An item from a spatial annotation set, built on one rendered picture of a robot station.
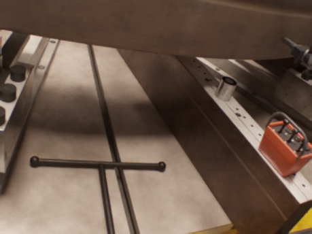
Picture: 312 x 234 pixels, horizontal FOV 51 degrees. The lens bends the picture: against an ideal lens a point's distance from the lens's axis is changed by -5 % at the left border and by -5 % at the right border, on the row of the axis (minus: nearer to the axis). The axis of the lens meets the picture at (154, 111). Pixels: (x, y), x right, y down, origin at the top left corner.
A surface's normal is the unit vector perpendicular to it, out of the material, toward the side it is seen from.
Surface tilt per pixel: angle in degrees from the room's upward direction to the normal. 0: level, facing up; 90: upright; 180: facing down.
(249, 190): 90
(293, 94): 90
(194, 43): 90
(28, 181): 0
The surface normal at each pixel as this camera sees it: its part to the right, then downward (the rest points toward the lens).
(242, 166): -0.87, 0.05
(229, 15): 0.38, 0.63
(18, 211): 0.28, -0.77
